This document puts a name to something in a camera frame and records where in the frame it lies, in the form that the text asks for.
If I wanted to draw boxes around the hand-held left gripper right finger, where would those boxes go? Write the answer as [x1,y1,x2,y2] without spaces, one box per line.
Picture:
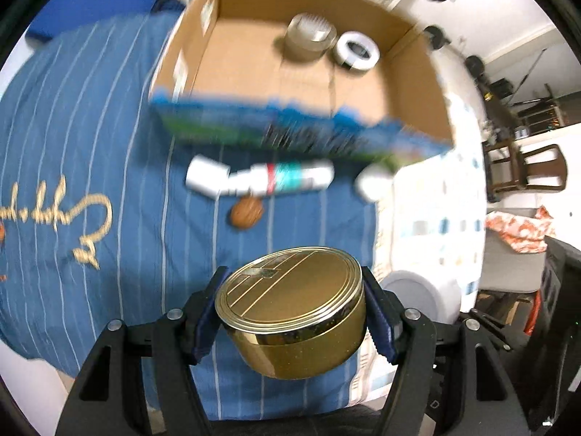
[361,267,529,436]

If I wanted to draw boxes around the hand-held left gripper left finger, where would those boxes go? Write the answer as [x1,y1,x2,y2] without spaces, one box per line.
[55,266,230,436]

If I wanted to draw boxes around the round gold tin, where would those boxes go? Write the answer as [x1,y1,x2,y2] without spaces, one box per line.
[215,246,367,380]

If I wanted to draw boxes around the cardboard box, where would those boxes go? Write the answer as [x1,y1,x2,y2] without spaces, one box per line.
[149,0,456,168]

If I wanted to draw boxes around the white round container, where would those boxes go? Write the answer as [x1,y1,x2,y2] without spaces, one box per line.
[382,270,442,323]

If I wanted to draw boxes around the brown walnut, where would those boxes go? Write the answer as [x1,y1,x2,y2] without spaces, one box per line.
[229,197,265,228]

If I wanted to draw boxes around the white patterned cloth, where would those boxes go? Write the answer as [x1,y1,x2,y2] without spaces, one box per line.
[358,93,487,400]

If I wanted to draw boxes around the white round cap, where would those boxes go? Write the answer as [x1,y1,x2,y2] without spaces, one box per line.
[355,164,395,203]

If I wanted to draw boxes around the white tube with cap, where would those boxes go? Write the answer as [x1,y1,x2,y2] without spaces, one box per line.
[185,155,336,198]

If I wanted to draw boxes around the orange floral cloth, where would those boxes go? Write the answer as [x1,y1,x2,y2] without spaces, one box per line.
[485,206,557,254]

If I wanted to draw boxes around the blue striped blanket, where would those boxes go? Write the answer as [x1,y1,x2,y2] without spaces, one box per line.
[0,0,400,421]

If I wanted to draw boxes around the dark wooden chair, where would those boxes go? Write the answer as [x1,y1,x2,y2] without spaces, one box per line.
[482,138,568,203]

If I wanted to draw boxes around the white tape roll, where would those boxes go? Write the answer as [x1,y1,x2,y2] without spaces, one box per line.
[335,32,381,72]

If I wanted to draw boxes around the blue flat board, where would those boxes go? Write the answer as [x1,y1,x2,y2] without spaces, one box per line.
[26,0,157,41]

